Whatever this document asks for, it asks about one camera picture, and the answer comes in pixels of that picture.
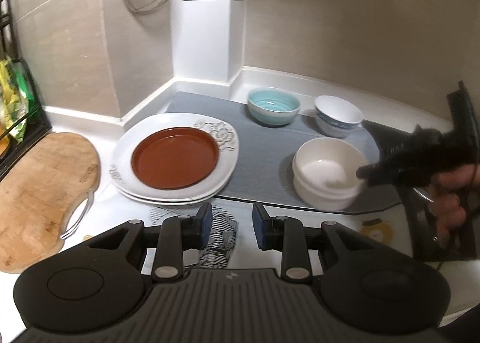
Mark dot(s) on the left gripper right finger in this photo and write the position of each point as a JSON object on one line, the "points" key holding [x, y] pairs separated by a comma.
{"points": [[285, 235]]}

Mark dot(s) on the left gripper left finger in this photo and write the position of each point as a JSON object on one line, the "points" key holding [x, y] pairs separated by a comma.
{"points": [[178, 234]]}

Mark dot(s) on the cream bowls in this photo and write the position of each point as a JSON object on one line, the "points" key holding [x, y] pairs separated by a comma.
{"points": [[325, 173]]}

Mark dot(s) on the brown round plate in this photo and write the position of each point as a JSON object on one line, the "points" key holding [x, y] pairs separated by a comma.
{"points": [[175, 158]]}

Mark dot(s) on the white bowl blue pattern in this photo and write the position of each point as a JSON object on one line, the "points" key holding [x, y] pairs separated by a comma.
{"points": [[336, 117]]}

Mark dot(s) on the large white floral plate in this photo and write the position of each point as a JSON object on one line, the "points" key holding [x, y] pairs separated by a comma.
{"points": [[224, 134]]}

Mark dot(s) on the light blue ceramic bowl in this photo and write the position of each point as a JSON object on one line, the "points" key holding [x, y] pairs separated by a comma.
{"points": [[272, 107]]}

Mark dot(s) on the person right hand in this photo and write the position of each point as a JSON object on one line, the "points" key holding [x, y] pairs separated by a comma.
{"points": [[446, 206]]}

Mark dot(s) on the black gas stove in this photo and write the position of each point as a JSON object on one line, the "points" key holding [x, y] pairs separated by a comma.
{"points": [[464, 242]]}

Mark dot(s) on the grey dish mat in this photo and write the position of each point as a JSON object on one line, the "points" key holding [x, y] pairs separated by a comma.
{"points": [[264, 169]]}

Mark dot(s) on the wooden cutting board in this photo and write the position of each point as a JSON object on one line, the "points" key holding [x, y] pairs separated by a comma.
{"points": [[39, 196]]}

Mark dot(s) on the green yellow package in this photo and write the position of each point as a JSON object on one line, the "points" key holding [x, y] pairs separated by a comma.
{"points": [[17, 100]]}

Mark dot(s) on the black wire rack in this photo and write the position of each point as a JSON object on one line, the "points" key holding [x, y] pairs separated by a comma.
{"points": [[36, 130]]}

